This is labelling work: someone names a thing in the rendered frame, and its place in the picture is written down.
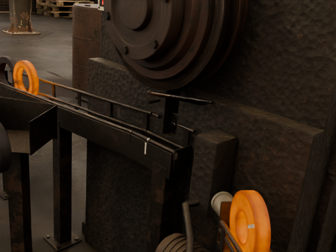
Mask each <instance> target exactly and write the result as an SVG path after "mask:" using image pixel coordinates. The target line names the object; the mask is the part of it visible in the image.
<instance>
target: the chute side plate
mask: <svg viewBox="0 0 336 252"><path fill-rule="evenodd" d="M0 96H1V97H4V98H11V99H18V100H25V101H31V102H38V103H45V104H51V103H48V102H46V101H43V100H40V99H38V98H35V97H32V96H30V95H27V94H24V93H22V92H19V91H16V90H14V89H11V88H8V87H6V86H3V85H0ZM57 120H58V121H60V128H63V129H65V130H67V131H69V132H72V133H74V134H76V135H79V136H81V137H83V138H85V139H88V140H90V141H92V142H94V143H97V144H99V145H101V146H103V147H106V148H108V149H110V150H113V151H115V152H117V153H119V154H122V155H124V156H126V157H128V158H131V159H132V160H134V161H136V162H138V163H140V164H141V165H143V166H145V167H147V168H149V169H150V170H153V162H154V163H156V164H158V165H160V166H162V167H164V168H166V177H165V178H167V179H168V180H170V179H171V170H172V160H173V154H171V153H169V152H167V151H165V150H163V149H161V148H159V147H157V146H155V145H153V144H151V143H149V142H147V141H145V140H143V139H141V138H139V137H137V136H135V135H133V134H131V133H128V132H125V131H123V130H120V129H117V128H115V127H112V126H109V125H107V124H104V123H101V122H99V121H96V120H93V119H91V118H88V117H85V116H83V115H80V114H77V113H75V112H72V111H69V110H67V109H64V108H61V107H59V106H57ZM145 143H146V154H145Z"/></svg>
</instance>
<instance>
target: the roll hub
mask: <svg viewBox="0 0 336 252"><path fill-rule="evenodd" d="M184 7H185V5H184V0H168V1H167V2H163V1H162V0H104V1H103V9H104V12H109V15H110V17H109V20H106V19H105V23H106V27H107V30H108V33H109V36H110V38H111V40H112V41H113V43H114V45H115V46H116V48H117V49H118V50H119V51H120V52H121V53H122V50H121V48H122V46H127V48H128V52H127V54H123V55H125V56H126V57H128V58H130V59H133V60H148V59H155V58H158V57H160V56H162V55H164V54H165V53H166V52H167V51H168V50H169V49H170V48H171V47H172V46H173V45H174V43H175V41H176V40H177V38H178V36H179V33H180V30H181V27H182V23H183V18H184ZM151 40H156V41H157V44H158V45H157V47H156V49H153V48H151V46H150V42H151Z"/></svg>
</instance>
